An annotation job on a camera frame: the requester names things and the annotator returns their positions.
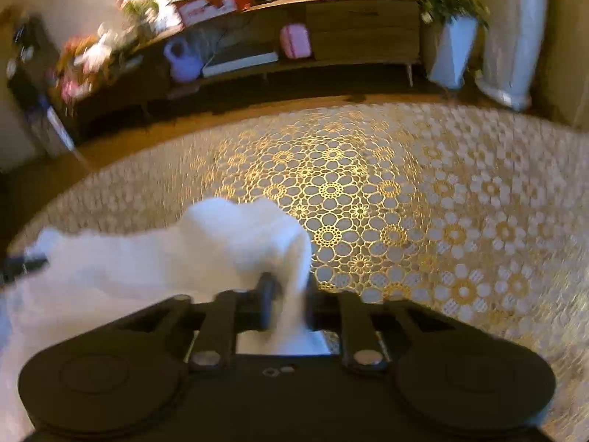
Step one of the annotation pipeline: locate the wooden TV cabinet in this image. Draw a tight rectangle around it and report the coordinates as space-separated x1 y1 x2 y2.
50 0 423 144

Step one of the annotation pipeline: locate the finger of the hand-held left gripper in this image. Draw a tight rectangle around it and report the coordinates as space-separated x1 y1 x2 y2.
0 252 50 287

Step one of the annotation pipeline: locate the pink plastic container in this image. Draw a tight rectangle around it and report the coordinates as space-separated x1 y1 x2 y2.
279 23 312 60

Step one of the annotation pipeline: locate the blue and white cardboard box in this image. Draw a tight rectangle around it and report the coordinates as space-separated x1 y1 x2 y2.
28 94 77 155

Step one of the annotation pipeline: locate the red cardboard box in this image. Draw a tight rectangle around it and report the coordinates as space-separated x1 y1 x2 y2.
173 0 257 28

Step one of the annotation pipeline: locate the white garment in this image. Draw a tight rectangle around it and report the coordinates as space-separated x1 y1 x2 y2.
0 197 336 442

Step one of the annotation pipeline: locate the dark water dispenser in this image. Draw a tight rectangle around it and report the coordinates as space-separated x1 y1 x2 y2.
4 13 52 117

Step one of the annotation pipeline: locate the purple kettlebell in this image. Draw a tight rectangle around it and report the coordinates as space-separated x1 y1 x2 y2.
164 39 204 84

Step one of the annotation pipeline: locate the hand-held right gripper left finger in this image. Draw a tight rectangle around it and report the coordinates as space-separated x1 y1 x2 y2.
120 273 283 373

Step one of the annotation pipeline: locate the flower plant in glass vase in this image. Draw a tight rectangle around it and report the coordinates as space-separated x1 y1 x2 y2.
116 0 160 34

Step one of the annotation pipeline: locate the white flat box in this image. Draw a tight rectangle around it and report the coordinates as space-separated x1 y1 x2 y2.
201 50 281 78

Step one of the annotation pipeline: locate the cream curtain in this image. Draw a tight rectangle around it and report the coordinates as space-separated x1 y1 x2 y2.
475 0 551 112

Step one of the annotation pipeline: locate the tall plant in white pot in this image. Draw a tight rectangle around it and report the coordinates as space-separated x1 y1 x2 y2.
395 0 489 90

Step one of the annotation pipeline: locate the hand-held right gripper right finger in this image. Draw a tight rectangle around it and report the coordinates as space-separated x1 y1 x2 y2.
304 277 445 375

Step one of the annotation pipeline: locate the pile of gift packages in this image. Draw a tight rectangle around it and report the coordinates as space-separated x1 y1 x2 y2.
54 31 140 103

